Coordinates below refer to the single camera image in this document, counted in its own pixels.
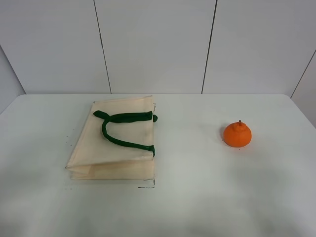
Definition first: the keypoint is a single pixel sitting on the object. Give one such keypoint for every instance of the white linen bag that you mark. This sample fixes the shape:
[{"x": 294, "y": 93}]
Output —
[{"x": 117, "y": 141}]

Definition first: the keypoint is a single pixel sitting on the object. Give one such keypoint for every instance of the orange with stem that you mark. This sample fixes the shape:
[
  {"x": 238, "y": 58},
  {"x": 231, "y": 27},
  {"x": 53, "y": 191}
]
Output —
[{"x": 237, "y": 134}]

